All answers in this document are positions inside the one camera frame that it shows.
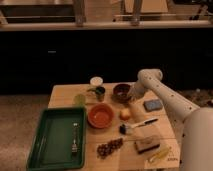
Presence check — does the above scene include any green plastic tray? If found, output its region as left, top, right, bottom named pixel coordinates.
left=26, top=107, right=86, bottom=171

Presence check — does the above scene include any dark brown bowl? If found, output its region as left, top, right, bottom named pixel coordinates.
left=112, top=83, right=130, bottom=103

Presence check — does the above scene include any white cup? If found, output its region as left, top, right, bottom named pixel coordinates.
left=90, top=76, right=103, bottom=87

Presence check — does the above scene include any orange bowl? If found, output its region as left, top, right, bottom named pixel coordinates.
left=87, top=103, right=114, bottom=129

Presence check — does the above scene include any bunch of dark grapes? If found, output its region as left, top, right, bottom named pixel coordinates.
left=97, top=138, right=123, bottom=159

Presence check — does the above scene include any yellow apple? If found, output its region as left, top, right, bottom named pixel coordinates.
left=119, top=108, right=131, bottom=121

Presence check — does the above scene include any dark green mug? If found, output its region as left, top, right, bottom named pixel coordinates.
left=88, top=86, right=105, bottom=102

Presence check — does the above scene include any blue sponge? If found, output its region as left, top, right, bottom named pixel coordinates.
left=144, top=99, right=163, bottom=112

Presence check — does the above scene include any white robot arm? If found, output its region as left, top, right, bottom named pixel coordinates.
left=128, top=69, right=213, bottom=171

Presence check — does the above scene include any black handled dish brush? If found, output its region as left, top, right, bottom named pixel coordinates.
left=119, top=118, right=157, bottom=135

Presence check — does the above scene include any metal fork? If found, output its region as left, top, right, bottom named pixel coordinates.
left=71, top=123, right=78, bottom=154

